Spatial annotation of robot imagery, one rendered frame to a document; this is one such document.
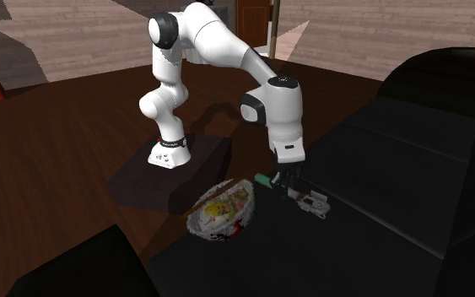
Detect white patterned bowl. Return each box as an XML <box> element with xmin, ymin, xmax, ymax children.
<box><xmin>186</xmin><ymin>178</ymin><xmax>257</xmax><ymax>242</ymax></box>

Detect dark robot stand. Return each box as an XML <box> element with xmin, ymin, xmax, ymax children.
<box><xmin>105</xmin><ymin>132</ymin><xmax>234</xmax><ymax>216</ymax></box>

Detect black sofa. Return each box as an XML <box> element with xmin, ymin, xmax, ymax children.
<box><xmin>5</xmin><ymin>46</ymin><xmax>475</xmax><ymax>297</ymax></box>

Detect brown upright pole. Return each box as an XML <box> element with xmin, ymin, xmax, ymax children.
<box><xmin>268</xmin><ymin>0</ymin><xmax>282</xmax><ymax>60</ymax></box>

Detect brown wooden door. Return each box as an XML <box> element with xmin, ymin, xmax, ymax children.
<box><xmin>235</xmin><ymin>0</ymin><xmax>273</xmax><ymax>49</ymax></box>

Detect green handled white kitchen tool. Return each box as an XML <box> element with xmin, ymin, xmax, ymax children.
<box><xmin>254</xmin><ymin>173</ymin><xmax>331</xmax><ymax>220</ymax></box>

